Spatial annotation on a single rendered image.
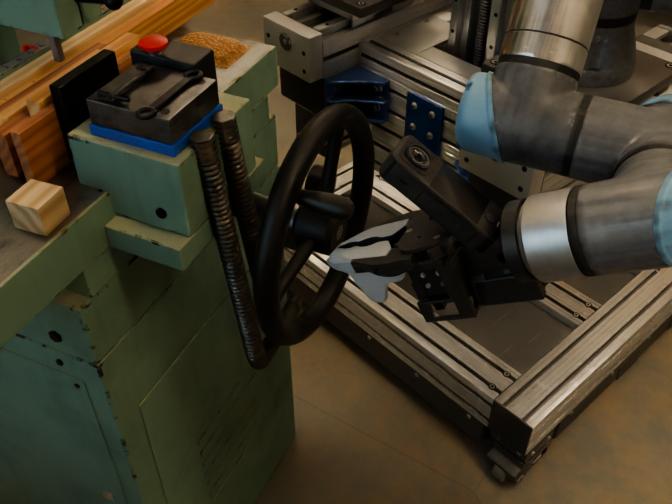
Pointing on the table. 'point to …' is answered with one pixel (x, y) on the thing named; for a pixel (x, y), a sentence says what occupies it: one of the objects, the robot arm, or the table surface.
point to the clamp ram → (104, 63)
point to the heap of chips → (225, 51)
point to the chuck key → (127, 85)
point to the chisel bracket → (48, 16)
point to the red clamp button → (153, 43)
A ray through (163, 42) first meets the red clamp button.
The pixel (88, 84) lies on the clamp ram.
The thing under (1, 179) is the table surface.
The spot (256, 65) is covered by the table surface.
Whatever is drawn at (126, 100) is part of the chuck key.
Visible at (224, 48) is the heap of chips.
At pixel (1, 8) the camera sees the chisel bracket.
